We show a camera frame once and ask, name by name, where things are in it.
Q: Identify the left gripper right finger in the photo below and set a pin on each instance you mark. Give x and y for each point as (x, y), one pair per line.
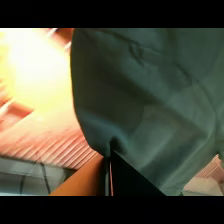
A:
(128, 180)

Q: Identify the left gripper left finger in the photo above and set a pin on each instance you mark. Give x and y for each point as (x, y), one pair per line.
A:
(89, 181)

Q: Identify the dark green garment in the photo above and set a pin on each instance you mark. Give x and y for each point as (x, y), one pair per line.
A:
(150, 93)

